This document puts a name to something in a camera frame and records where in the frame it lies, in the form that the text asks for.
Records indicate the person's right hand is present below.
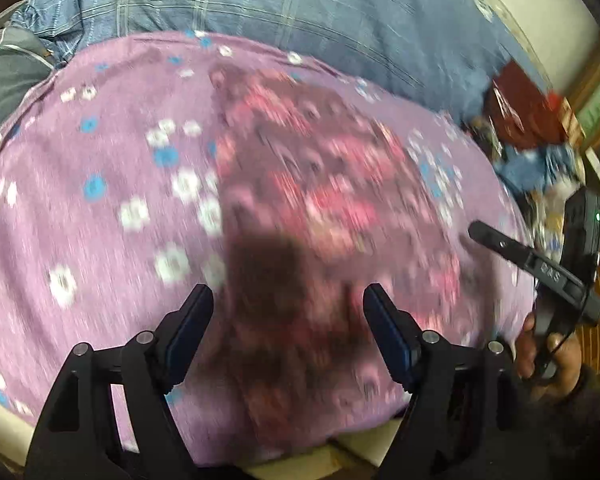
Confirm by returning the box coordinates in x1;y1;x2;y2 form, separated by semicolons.
515;313;582;402

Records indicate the grey folded cloth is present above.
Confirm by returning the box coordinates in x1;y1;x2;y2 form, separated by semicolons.
0;6;56;125

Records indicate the lilac flowered bedsheet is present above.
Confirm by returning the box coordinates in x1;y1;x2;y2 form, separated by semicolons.
0;32;534;465

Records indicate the purple floral garment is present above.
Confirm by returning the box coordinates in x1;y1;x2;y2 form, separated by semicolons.
210;64;475;450

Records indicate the red plastic bag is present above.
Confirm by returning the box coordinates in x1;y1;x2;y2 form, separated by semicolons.
483;60;584;150

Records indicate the blue cloth on floor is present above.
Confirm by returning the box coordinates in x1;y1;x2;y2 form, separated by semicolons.
493;143;578;196

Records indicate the clear plastic bag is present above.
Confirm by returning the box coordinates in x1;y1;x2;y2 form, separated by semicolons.
529;179;579;262

